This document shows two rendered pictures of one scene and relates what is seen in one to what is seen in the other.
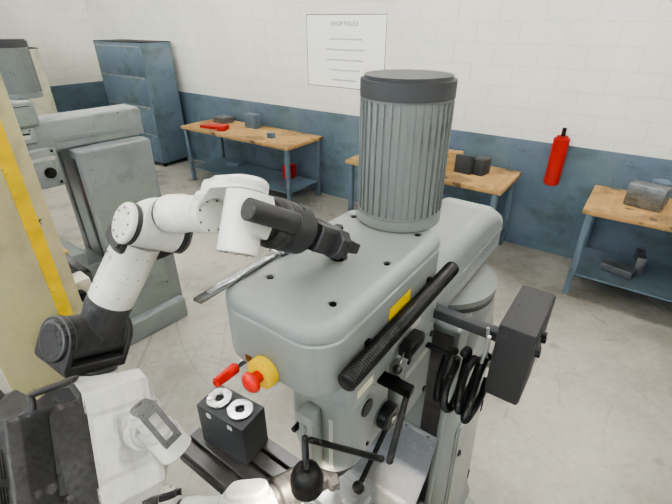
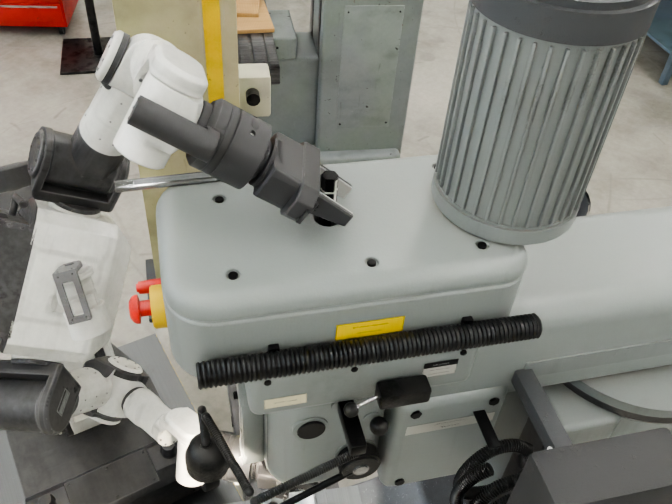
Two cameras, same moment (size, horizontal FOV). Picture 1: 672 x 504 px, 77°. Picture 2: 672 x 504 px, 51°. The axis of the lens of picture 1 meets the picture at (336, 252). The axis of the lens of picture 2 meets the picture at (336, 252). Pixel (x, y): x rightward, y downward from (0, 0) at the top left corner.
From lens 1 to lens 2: 0.51 m
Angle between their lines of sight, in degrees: 33
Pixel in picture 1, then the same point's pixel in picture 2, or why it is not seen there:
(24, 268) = (187, 38)
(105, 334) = (85, 171)
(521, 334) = (544, 488)
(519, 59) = not seen: outside the picture
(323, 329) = (185, 298)
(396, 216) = (460, 200)
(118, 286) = (100, 125)
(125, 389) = (85, 240)
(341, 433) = (273, 437)
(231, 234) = (124, 130)
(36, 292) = not seen: hidden behind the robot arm
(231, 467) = not seen: hidden behind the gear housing
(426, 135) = (529, 92)
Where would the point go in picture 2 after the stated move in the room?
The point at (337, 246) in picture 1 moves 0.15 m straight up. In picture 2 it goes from (289, 204) to (292, 93)
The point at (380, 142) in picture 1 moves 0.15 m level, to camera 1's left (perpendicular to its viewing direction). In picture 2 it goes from (464, 72) to (365, 29)
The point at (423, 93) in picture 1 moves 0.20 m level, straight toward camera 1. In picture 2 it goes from (531, 19) to (381, 70)
